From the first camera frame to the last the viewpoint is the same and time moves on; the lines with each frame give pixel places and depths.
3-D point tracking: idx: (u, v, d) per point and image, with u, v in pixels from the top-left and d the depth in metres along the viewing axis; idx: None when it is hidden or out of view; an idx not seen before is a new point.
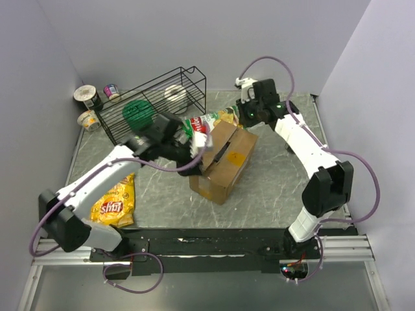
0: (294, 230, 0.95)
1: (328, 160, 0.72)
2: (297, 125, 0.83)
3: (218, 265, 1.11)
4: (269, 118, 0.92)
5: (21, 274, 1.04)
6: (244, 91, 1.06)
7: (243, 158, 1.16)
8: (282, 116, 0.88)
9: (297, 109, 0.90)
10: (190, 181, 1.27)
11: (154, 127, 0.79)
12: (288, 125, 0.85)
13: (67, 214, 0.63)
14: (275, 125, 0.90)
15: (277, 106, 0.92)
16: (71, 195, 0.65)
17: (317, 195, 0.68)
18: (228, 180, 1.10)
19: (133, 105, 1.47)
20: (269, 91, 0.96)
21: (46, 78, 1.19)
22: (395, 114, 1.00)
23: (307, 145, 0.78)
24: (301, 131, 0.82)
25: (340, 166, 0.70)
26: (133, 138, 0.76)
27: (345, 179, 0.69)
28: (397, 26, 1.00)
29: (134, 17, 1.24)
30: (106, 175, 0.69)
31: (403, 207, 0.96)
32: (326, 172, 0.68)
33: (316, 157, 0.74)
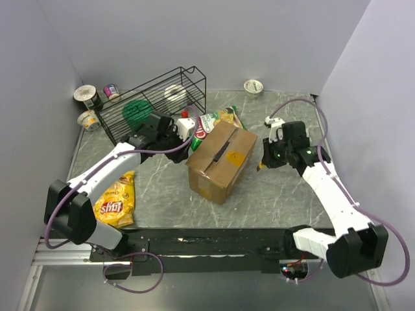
0: (298, 240, 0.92)
1: (359, 220, 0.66)
2: (328, 175, 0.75)
3: (219, 265, 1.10)
4: (297, 164, 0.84)
5: (21, 275, 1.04)
6: (273, 130, 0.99)
7: (243, 158, 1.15)
8: (312, 164, 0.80)
9: (329, 157, 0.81)
10: (190, 181, 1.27)
11: (148, 126, 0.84)
12: (316, 175, 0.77)
13: (81, 198, 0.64)
14: (304, 172, 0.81)
15: (306, 151, 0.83)
16: (83, 183, 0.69)
17: (343, 258, 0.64)
18: (227, 181, 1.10)
19: (133, 105, 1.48)
20: (299, 135, 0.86)
21: (46, 78, 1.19)
22: (395, 114, 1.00)
23: (338, 201, 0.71)
24: (332, 183, 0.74)
25: (372, 229, 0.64)
26: (132, 137, 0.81)
27: (378, 244, 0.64)
28: (397, 26, 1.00)
29: (134, 17, 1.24)
30: (112, 166, 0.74)
31: (403, 208, 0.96)
32: (357, 236, 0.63)
33: (346, 216, 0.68)
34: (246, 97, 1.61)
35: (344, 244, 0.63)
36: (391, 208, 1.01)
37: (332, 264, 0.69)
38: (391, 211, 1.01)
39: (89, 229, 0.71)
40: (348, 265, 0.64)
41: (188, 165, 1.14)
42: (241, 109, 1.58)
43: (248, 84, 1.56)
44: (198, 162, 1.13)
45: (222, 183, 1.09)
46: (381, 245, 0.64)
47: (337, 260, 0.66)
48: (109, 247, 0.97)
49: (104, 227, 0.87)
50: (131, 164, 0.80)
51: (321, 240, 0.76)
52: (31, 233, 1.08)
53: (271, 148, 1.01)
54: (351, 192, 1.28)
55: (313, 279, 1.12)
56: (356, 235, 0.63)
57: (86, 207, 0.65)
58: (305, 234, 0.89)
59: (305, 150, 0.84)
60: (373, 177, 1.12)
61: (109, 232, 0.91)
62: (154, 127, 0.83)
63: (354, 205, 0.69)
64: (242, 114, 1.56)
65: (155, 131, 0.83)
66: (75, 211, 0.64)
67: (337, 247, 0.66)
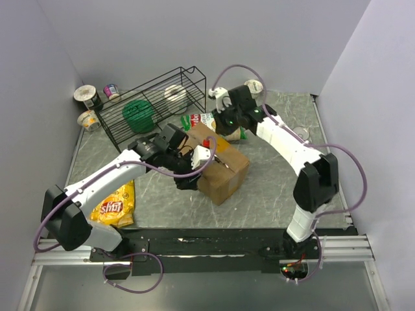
0: (293, 231, 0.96)
1: (311, 155, 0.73)
2: (277, 126, 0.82)
3: (218, 265, 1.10)
4: (249, 124, 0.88)
5: (22, 275, 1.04)
6: (219, 100, 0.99)
7: (222, 140, 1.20)
8: (261, 120, 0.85)
9: (274, 111, 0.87)
10: (214, 198, 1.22)
11: (159, 136, 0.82)
12: (268, 127, 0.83)
13: (73, 210, 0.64)
14: (257, 128, 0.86)
15: (254, 111, 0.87)
16: (79, 193, 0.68)
17: (307, 190, 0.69)
18: (245, 157, 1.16)
19: (133, 105, 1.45)
20: (246, 98, 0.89)
21: (46, 78, 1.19)
22: (395, 115, 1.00)
23: (291, 143, 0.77)
24: (282, 131, 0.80)
25: (324, 159, 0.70)
26: (141, 143, 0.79)
27: (331, 171, 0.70)
28: (396, 26, 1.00)
29: (134, 17, 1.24)
30: (113, 175, 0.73)
31: (403, 208, 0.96)
32: (313, 167, 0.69)
33: (301, 153, 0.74)
34: None
35: (304, 177, 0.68)
36: (391, 207, 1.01)
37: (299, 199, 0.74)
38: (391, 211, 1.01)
39: (82, 236, 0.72)
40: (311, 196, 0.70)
41: (214, 185, 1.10)
42: None
43: (248, 84, 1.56)
44: (219, 175, 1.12)
45: (244, 161, 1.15)
46: (334, 170, 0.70)
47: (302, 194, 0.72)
48: (109, 247, 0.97)
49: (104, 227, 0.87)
50: (136, 173, 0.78)
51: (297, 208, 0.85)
52: (31, 233, 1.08)
53: (222, 118, 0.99)
54: (351, 192, 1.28)
55: (313, 279, 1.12)
56: (313, 167, 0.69)
57: (78, 219, 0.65)
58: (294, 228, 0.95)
59: (253, 110, 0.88)
60: (373, 177, 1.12)
61: (109, 233, 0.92)
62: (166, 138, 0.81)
63: (303, 143, 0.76)
64: None
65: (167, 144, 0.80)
66: (67, 220, 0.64)
67: (299, 182, 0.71)
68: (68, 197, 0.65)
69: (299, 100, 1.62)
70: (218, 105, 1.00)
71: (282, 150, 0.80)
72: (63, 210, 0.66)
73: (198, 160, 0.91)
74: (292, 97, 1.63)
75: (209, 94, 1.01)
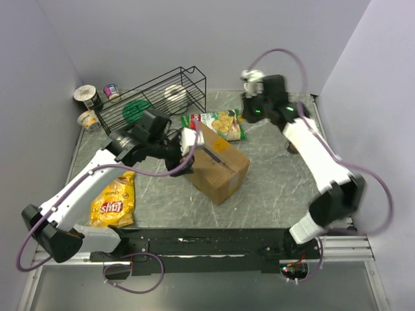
0: (296, 233, 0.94)
1: (340, 173, 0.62)
2: (310, 131, 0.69)
3: (218, 265, 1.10)
4: (278, 122, 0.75)
5: (22, 275, 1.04)
6: (251, 85, 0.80)
7: (222, 139, 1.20)
8: (294, 121, 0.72)
9: (308, 113, 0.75)
10: (214, 198, 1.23)
11: (140, 126, 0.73)
12: (296, 131, 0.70)
13: (50, 231, 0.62)
14: (285, 128, 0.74)
15: (287, 108, 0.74)
16: (54, 212, 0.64)
17: (327, 208, 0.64)
18: (245, 157, 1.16)
19: (133, 105, 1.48)
20: (279, 89, 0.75)
21: (46, 78, 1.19)
22: (395, 115, 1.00)
23: (318, 156, 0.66)
24: (313, 138, 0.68)
25: (353, 182, 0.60)
26: (117, 139, 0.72)
27: (357, 195, 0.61)
28: (396, 26, 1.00)
29: (134, 17, 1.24)
30: (86, 185, 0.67)
31: (402, 208, 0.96)
32: (340, 188, 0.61)
33: (327, 170, 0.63)
34: None
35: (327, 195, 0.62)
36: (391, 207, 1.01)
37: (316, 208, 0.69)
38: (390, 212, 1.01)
39: (74, 247, 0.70)
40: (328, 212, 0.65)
41: (214, 187, 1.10)
42: (241, 109, 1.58)
43: None
44: (219, 177, 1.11)
45: (244, 161, 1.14)
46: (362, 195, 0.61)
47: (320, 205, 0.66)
48: (108, 249, 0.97)
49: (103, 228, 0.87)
50: (115, 175, 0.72)
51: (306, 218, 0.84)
52: None
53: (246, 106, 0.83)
54: None
55: (313, 278, 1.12)
56: (339, 187, 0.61)
57: (57, 238, 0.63)
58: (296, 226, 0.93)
59: (286, 107, 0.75)
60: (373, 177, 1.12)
61: (109, 234, 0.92)
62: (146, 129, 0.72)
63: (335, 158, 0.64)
64: None
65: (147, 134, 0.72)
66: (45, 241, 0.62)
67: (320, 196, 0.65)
68: (41, 219, 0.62)
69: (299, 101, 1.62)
70: (248, 89, 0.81)
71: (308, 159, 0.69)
72: (41, 230, 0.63)
73: (186, 145, 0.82)
74: (292, 97, 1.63)
75: (243, 75, 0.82)
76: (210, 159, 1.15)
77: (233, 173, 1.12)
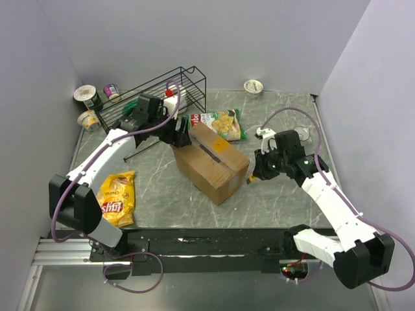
0: (299, 241, 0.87)
1: (364, 232, 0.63)
2: (329, 186, 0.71)
3: (219, 265, 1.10)
4: (296, 175, 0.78)
5: (22, 275, 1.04)
6: (265, 142, 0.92)
7: (222, 139, 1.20)
8: (310, 175, 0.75)
9: (325, 164, 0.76)
10: (214, 197, 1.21)
11: (137, 109, 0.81)
12: (317, 186, 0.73)
13: (83, 190, 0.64)
14: (303, 182, 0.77)
15: (303, 161, 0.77)
16: (83, 175, 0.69)
17: (353, 271, 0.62)
18: (245, 157, 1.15)
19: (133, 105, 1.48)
20: (294, 145, 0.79)
21: (46, 78, 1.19)
22: (394, 115, 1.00)
23: (342, 213, 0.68)
24: (333, 192, 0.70)
25: (379, 240, 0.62)
26: (123, 120, 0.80)
27: (386, 253, 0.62)
28: (395, 26, 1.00)
29: (134, 17, 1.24)
30: (108, 154, 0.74)
31: (402, 208, 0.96)
32: (365, 247, 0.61)
33: (352, 229, 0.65)
34: (246, 97, 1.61)
35: (352, 256, 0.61)
36: (391, 207, 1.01)
37: (340, 275, 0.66)
38: (389, 211, 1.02)
39: (96, 217, 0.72)
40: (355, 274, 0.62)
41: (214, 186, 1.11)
42: (241, 109, 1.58)
43: (248, 84, 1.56)
44: (219, 176, 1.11)
45: (244, 161, 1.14)
46: (389, 253, 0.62)
47: (346, 271, 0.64)
48: (112, 243, 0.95)
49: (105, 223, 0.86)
50: (128, 148, 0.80)
51: (325, 247, 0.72)
52: (30, 233, 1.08)
53: (265, 160, 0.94)
54: (351, 192, 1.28)
55: (314, 278, 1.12)
56: (364, 247, 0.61)
57: (89, 197, 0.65)
58: (306, 236, 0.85)
59: (303, 160, 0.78)
60: (372, 177, 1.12)
61: (111, 229, 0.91)
62: (144, 111, 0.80)
63: (357, 216, 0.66)
64: (242, 114, 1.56)
65: (146, 115, 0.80)
66: (79, 202, 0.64)
67: (345, 258, 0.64)
68: (74, 181, 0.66)
69: (299, 101, 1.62)
70: (264, 144, 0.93)
71: (328, 212, 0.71)
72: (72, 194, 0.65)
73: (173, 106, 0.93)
74: (292, 97, 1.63)
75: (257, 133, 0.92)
76: (211, 159, 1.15)
77: (233, 173, 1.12)
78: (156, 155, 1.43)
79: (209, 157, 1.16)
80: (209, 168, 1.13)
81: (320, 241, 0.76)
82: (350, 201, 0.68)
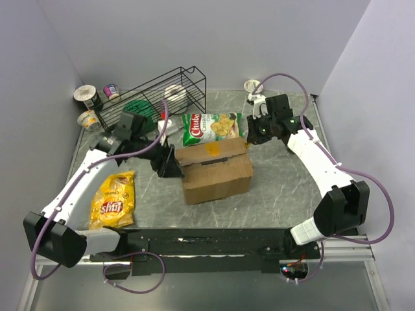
0: (296, 233, 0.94)
1: (342, 179, 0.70)
2: (311, 141, 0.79)
3: (218, 265, 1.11)
4: (282, 133, 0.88)
5: (21, 275, 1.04)
6: None
7: (207, 146, 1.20)
8: (296, 132, 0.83)
9: (310, 124, 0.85)
10: (244, 187, 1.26)
11: (119, 126, 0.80)
12: (301, 140, 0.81)
13: (59, 229, 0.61)
14: (288, 142, 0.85)
15: (290, 120, 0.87)
16: (59, 211, 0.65)
17: (331, 216, 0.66)
18: (237, 138, 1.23)
19: (133, 105, 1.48)
20: (283, 107, 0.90)
21: (46, 78, 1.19)
22: (395, 115, 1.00)
23: (320, 162, 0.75)
24: (315, 147, 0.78)
25: (355, 186, 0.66)
26: (103, 138, 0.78)
27: (361, 199, 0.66)
28: (395, 26, 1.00)
29: (134, 17, 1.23)
30: (85, 183, 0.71)
31: (403, 208, 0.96)
32: (341, 192, 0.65)
33: (331, 175, 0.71)
34: (246, 97, 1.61)
35: (327, 199, 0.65)
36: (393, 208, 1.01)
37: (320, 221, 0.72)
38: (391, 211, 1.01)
39: (78, 249, 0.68)
40: (332, 219, 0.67)
41: (251, 175, 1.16)
42: (241, 109, 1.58)
43: (248, 84, 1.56)
44: (243, 166, 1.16)
45: (240, 144, 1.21)
46: (364, 199, 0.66)
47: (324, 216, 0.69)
48: (110, 248, 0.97)
49: (98, 237, 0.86)
50: (108, 171, 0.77)
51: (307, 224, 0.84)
52: None
53: (255, 125, 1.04)
54: None
55: (314, 278, 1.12)
56: (340, 190, 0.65)
57: (68, 234, 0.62)
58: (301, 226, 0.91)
59: (289, 120, 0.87)
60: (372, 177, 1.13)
61: (104, 242, 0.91)
62: (127, 127, 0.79)
63: (336, 165, 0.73)
64: (242, 114, 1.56)
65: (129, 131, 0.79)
66: (58, 240, 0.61)
67: (323, 203, 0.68)
68: (49, 219, 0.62)
69: (300, 101, 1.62)
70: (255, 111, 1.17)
71: (310, 168, 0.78)
72: (48, 231, 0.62)
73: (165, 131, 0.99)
74: (292, 97, 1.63)
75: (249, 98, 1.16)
76: (222, 162, 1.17)
77: (246, 156, 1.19)
78: None
79: (220, 164, 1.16)
80: (233, 171, 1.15)
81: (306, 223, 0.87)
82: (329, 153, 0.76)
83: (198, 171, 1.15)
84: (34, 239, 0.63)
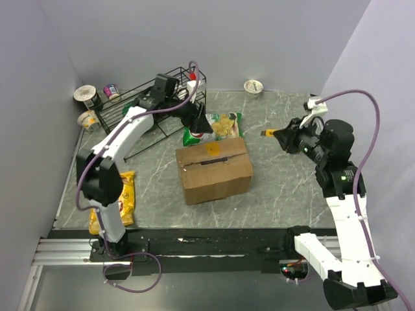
0: (298, 243, 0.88)
1: (371, 276, 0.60)
2: (356, 217, 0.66)
3: (218, 265, 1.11)
4: (326, 185, 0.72)
5: (22, 275, 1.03)
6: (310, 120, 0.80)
7: (207, 146, 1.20)
8: (342, 195, 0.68)
9: (364, 188, 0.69)
10: (244, 187, 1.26)
11: (154, 87, 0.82)
12: (343, 210, 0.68)
13: (107, 163, 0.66)
14: (330, 196, 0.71)
15: (341, 175, 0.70)
16: (106, 149, 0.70)
17: (342, 304, 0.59)
18: (237, 139, 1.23)
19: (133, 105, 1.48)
20: (342, 151, 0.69)
21: (45, 77, 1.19)
22: (395, 114, 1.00)
23: (357, 247, 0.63)
24: (358, 225, 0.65)
25: (382, 290, 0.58)
26: (142, 99, 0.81)
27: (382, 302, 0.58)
28: (396, 26, 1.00)
29: (134, 17, 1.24)
30: (128, 131, 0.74)
31: (404, 208, 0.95)
32: (366, 293, 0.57)
33: (360, 267, 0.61)
34: (246, 98, 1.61)
35: (348, 295, 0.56)
36: (393, 208, 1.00)
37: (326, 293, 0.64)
38: (392, 211, 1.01)
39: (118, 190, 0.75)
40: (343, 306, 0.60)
41: (250, 175, 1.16)
42: (241, 110, 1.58)
43: (248, 84, 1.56)
44: (242, 166, 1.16)
45: (242, 146, 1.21)
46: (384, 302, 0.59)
47: (334, 296, 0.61)
48: (115, 237, 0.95)
49: (115, 212, 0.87)
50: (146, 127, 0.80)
51: (304, 240, 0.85)
52: (31, 233, 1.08)
53: (296, 136, 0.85)
54: None
55: (314, 279, 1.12)
56: (365, 292, 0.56)
57: (112, 170, 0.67)
58: (307, 240, 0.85)
59: (340, 173, 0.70)
60: (373, 177, 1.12)
61: (118, 219, 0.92)
62: (162, 89, 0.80)
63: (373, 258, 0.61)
64: (242, 114, 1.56)
65: (164, 92, 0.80)
66: (103, 173, 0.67)
67: (338, 288, 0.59)
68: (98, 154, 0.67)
69: (300, 101, 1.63)
70: (307, 119, 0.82)
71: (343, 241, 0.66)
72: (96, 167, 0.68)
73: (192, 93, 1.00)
74: (292, 97, 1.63)
75: (309, 106, 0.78)
76: (222, 162, 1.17)
77: (247, 156, 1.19)
78: (156, 155, 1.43)
79: (219, 164, 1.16)
80: (233, 171, 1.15)
81: (306, 238, 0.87)
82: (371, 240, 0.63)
83: (198, 171, 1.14)
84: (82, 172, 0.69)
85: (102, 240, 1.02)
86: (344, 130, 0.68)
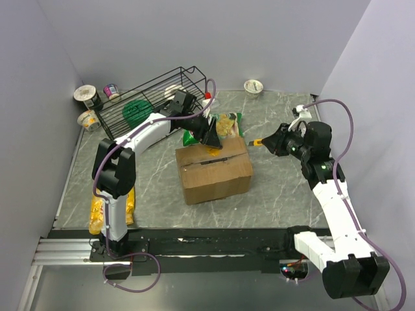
0: (297, 241, 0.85)
1: (360, 248, 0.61)
2: (339, 195, 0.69)
3: (218, 265, 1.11)
4: (310, 177, 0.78)
5: (22, 275, 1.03)
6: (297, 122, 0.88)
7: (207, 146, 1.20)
8: (324, 180, 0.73)
9: (343, 174, 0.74)
10: (242, 186, 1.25)
11: (173, 100, 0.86)
12: (327, 193, 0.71)
13: (127, 153, 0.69)
14: (315, 186, 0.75)
15: (321, 165, 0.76)
16: (128, 141, 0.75)
17: (338, 284, 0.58)
18: (237, 139, 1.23)
19: (133, 105, 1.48)
20: (321, 146, 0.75)
21: (45, 77, 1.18)
22: (393, 115, 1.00)
23: (343, 225, 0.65)
24: (342, 204, 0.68)
25: (374, 260, 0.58)
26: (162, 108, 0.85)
27: (378, 275, 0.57)
28: (395, 26, 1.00)
29: (133, 17, 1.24)
30: (147, 131, 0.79)
31: (402, 209, 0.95)
32: (357, 262, 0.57)
33: (349, 243, 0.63)
34: (246, 97, 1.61)
35: (341, 265, 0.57)
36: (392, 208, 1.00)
37: (324, 281, 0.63)
38: (390, 211, 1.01)
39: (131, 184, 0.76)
40: (340, 288, 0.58)
41: (249, 175, 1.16)
42: (241, 110, 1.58)
43: (248, 84, 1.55)
44: (242, 165, 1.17)
45: (242, 145, 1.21)
46: (380, 275, 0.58)
47: (332, 281, 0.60)
48: (117, 236, 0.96)
49: (121, 210, 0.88)
50: (161, 132, 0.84)
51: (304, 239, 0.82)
52: (31, 232, 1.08)
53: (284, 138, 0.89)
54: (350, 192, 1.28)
55: (313, 279, 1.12)
56: (356, 262, 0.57)
57: (130, 161, 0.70)
58: (305, 237, 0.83)
59: (320, 164, 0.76)
60: (371, 177, 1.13)
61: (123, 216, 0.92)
62: (181, 103, 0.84)
63: (360, 231, 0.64)
64: (242, 114, 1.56)
65: (182, 106, 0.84)
66: (120, 164, 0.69)
67: (333, 272, 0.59)
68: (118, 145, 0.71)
69: (300, 101, 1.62)
70: (294, 124, 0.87)
71: (331, 223, 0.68)
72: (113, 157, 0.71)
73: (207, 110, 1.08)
74: (292, 97, 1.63)
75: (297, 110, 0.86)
76: (222, 162, 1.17)
77: (246, 155, 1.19)
78: (156, 155, 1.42)
79: (219, 164, 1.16)
80: (233, 171, 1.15)
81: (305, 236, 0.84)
82: (355, 215, 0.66)
83: (198, 171, 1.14)
84: (100, 161, 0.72)
85: (102, 238, 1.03)
86: (323, 127, 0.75)
